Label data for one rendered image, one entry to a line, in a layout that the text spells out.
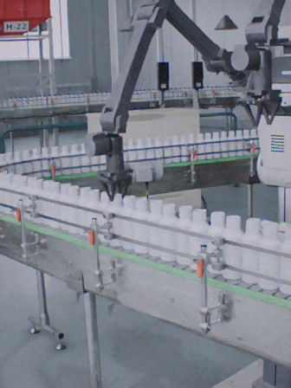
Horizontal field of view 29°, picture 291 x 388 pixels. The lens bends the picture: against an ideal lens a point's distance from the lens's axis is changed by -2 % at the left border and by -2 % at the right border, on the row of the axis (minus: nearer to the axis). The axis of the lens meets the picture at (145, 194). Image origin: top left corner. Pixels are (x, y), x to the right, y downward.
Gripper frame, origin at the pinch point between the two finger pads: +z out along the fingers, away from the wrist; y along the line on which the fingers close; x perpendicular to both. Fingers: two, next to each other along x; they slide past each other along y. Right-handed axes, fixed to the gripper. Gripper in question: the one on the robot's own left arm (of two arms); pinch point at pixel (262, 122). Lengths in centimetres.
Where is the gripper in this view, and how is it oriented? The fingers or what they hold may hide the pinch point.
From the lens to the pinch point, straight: 158.1
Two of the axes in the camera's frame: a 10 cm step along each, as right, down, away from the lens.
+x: -6.7, -1.2, 7.3
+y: 7.4, -1.7, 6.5
